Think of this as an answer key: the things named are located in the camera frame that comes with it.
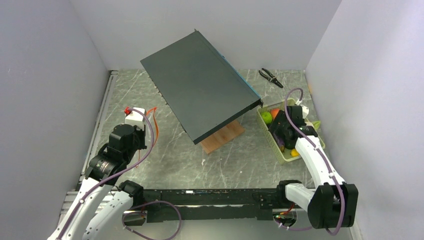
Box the black pliers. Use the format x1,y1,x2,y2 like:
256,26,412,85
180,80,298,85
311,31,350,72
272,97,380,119
258,68,284,89

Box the wooden base board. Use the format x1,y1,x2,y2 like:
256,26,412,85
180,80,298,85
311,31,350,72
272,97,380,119
200,120,245,155

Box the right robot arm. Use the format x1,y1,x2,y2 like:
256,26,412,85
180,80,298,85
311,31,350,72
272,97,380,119
269,105,359,234

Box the purple eggplant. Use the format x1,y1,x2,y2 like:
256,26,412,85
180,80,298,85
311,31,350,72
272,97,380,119
272,133,285,153

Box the aluminium frame profile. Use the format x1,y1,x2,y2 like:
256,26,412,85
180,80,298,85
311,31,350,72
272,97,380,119
48,70,119,240

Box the yellow corn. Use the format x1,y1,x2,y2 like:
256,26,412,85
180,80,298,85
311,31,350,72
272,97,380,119
290,148,300,158

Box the dark grey network switch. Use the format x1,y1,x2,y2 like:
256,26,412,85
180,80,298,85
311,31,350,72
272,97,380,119
140,30,263,145

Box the orange fruit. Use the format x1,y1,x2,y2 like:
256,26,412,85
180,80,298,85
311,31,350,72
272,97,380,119
269,108,280,120

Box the clear zip top bag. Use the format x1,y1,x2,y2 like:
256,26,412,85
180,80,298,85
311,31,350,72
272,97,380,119
123,106,160,168

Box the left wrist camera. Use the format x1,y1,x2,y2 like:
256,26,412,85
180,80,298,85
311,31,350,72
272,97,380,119
124,107,146,130

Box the light green plastic basket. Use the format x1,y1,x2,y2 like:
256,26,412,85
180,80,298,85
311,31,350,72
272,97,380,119
256,98,326,164

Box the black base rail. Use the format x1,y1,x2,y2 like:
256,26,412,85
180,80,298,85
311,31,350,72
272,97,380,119
125,188,296,226

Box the green lime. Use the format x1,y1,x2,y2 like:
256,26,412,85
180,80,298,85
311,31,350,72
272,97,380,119
260,111,273,125

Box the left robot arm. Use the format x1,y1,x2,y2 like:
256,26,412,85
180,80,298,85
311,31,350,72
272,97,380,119
49,122,150,240

